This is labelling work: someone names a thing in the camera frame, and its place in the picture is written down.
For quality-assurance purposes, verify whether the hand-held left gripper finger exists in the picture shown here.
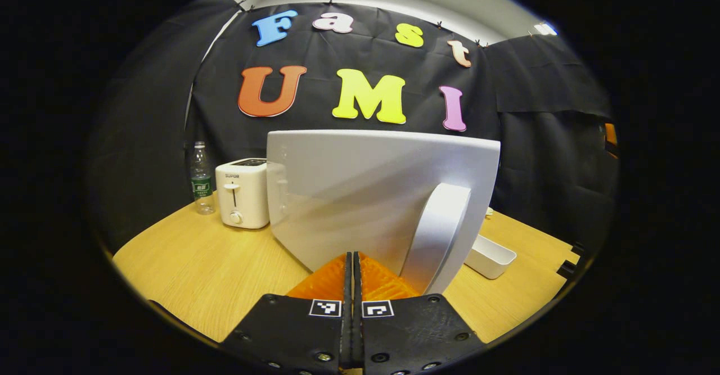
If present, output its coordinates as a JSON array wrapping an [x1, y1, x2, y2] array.
[[353, 251, 485, 375], [219, 251, 353, 375]]

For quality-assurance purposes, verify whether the white microwave oven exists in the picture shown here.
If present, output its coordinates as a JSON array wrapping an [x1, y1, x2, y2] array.
[[265, 129, 501, 296]]

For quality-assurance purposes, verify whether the clear plastic water bottle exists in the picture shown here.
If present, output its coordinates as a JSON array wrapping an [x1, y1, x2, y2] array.
[[190, 141, 216, 215]]

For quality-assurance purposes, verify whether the white toaster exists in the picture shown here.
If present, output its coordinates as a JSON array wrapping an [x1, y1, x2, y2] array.
[[215, 158, 271, 229]]

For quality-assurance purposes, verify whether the black backdrop cloth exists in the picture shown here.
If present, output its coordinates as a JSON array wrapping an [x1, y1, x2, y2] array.
[[90, 0, 619, 255]]

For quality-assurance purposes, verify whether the white rectangular tray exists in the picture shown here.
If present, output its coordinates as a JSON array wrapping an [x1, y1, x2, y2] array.
[[464, 234, 517, 280]]

